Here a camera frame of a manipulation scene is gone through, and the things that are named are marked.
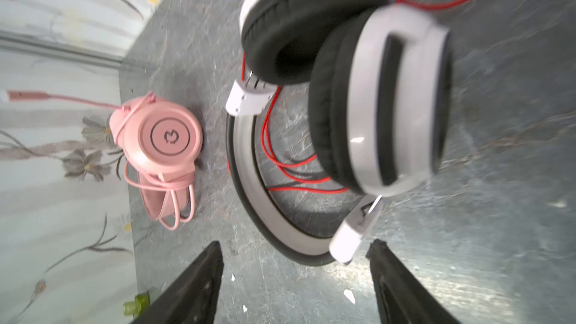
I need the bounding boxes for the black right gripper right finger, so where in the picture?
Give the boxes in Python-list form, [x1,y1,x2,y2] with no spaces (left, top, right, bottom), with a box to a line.
[367,239,458,323]

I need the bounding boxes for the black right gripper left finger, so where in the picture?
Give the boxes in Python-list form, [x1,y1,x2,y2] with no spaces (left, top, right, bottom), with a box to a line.
[133,241,224,324]

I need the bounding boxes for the pink headphones with cable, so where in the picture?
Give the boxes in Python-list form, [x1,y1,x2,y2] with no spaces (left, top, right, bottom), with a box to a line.
[0,89,204,231]

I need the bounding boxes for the black white headphones red cable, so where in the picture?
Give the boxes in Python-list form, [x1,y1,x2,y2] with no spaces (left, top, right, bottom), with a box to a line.
[224,0,518,267]

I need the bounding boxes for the green small object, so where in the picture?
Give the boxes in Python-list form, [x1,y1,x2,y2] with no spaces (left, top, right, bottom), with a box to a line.
[122,292,151,318]

